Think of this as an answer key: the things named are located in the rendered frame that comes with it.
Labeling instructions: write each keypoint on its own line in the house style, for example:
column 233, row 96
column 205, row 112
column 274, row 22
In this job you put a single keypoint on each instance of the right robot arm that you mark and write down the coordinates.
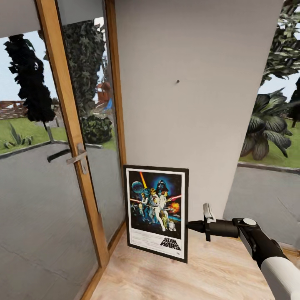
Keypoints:
column 282, row 276

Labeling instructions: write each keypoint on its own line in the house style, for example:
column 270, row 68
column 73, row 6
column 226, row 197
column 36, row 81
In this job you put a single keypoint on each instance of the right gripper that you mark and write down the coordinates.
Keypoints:
column 217, row 228

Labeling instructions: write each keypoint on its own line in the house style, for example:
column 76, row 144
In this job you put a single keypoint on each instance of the fixed window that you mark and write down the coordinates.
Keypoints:
column 266, row 184

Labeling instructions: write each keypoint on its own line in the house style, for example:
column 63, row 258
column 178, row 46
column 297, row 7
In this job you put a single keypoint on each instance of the poster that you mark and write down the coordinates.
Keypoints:
column 156, row 208

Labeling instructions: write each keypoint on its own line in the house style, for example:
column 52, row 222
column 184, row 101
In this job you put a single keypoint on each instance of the door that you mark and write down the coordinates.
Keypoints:
column 62, row 147

